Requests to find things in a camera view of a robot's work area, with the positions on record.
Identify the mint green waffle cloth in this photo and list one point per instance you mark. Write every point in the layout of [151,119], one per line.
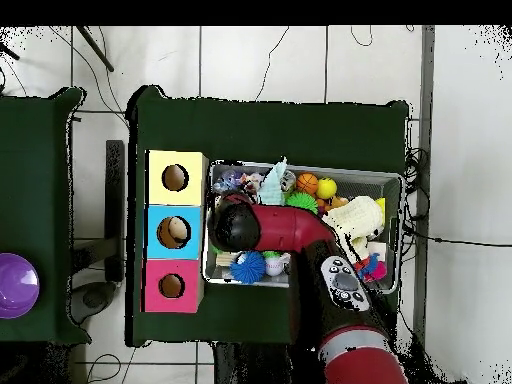
[272,192]

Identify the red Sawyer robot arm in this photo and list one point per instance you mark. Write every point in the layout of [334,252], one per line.
[280,228]

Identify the wooden three-hole box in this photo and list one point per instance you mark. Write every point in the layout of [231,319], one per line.
[176,204]

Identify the clear mesh bin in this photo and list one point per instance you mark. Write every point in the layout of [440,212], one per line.
[392,192]

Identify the silver drink can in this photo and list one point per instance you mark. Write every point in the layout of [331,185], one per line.
[288,180]

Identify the green spiky ball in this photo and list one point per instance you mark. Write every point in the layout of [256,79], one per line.
[300,200]

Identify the large blue spiky ball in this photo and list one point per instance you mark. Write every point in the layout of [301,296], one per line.
[248,268]

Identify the small orange basketball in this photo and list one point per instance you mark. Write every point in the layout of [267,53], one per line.
[307,183]

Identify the yellow ball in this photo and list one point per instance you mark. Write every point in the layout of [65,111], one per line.
[326,189]

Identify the cream waffle cloth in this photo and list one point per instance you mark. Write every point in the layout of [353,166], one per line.
[356,216]

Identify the black panel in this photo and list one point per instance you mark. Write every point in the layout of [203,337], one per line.
[115,208]

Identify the green side table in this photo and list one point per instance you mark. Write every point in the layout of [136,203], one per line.
[32,184]

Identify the black rod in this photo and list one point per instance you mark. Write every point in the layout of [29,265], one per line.
[96,50]

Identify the purple bowl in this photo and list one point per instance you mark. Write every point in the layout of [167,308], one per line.
[16,286]

